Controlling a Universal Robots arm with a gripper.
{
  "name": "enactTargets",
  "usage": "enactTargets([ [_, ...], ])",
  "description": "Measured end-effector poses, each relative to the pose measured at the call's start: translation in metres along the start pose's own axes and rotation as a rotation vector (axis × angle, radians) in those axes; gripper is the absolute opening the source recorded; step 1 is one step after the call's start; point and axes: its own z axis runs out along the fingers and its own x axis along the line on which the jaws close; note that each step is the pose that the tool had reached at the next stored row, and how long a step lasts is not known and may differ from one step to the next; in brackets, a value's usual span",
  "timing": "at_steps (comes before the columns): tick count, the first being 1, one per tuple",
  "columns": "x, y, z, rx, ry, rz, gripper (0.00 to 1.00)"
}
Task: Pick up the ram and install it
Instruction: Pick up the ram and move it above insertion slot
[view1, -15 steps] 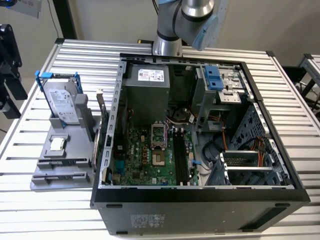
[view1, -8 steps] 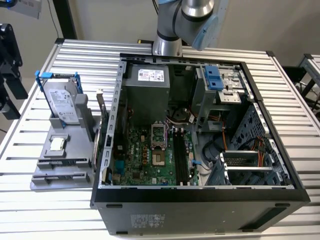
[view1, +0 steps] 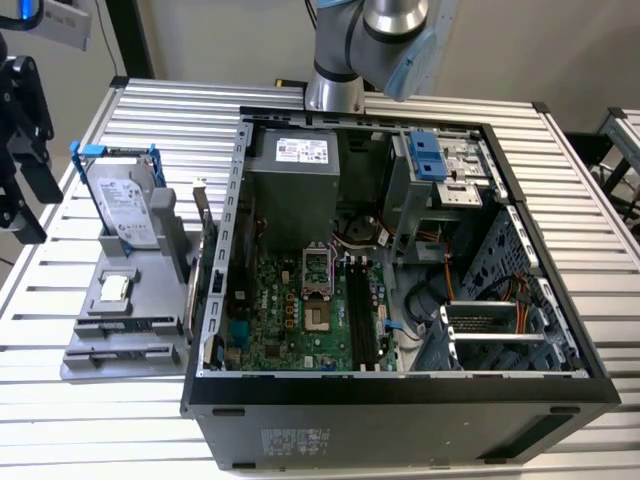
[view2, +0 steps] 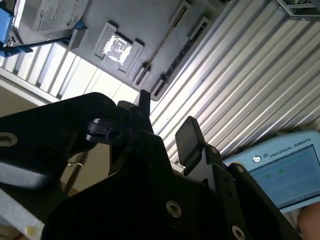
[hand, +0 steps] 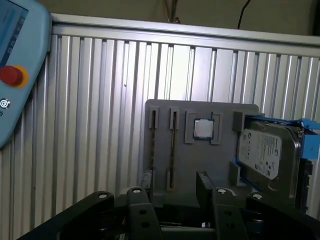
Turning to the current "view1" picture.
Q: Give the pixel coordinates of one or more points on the grey round plastic holder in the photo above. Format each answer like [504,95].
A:
[357,230]

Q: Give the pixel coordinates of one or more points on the hard disk in blue carrier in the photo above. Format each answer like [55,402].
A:
[120,200]

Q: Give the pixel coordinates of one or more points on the aluminium frame side table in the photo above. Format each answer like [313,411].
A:
[620,125]

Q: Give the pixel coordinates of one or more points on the yellow black plug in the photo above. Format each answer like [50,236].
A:
[280,82]

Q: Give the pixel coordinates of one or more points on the graphics card with metal bracket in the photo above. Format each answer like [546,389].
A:
[194,300]

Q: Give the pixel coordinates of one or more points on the grey power supply unit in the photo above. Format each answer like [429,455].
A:
[295,200]

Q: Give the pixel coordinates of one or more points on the blue plastic drive latch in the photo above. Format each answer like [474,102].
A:
[427,155]

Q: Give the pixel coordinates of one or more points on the CPU socket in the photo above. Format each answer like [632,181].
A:
[318,317]

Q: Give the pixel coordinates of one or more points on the green motherboard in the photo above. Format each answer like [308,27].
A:
[325,350]

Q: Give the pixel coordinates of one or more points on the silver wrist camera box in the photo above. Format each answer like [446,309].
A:
[67,25]

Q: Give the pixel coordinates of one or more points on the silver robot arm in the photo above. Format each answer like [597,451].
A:
[332,50]

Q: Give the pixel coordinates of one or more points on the silver disk bay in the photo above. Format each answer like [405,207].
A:
[492,336]

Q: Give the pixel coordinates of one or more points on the black PC case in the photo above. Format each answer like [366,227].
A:
[350,430]

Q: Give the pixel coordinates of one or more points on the RAM stick with black chips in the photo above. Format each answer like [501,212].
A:
[120,356]
[130,325]

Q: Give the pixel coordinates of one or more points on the black upright post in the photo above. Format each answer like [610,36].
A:
[131,40]

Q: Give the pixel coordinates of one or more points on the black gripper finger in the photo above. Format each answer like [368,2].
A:
[20,225]
[44,182]

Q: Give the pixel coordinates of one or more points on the grey parts rack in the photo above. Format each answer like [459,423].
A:
[155,295]

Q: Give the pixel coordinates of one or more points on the silver CPU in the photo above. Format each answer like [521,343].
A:
[115,289]

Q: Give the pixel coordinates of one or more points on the grey metal drive cage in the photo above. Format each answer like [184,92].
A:
[405,210]

